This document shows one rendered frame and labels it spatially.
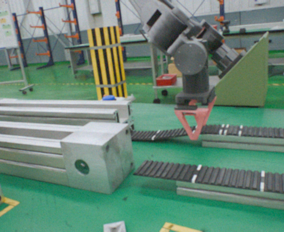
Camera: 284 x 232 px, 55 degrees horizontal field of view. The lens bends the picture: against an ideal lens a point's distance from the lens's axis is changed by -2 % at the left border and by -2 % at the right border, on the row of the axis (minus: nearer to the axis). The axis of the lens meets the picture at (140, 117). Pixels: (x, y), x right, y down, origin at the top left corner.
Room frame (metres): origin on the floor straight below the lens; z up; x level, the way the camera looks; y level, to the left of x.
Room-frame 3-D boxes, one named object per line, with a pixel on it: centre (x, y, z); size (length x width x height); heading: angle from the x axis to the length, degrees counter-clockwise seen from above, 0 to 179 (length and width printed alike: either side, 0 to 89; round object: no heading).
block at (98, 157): (0.49, 0.08, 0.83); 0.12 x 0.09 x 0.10; 154
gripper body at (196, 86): (0.58, -0.13, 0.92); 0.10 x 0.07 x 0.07; 154
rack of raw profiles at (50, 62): (10.64, 3.37, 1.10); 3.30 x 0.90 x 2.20; 59
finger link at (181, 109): (0.56, -0.12, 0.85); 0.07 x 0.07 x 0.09; 64
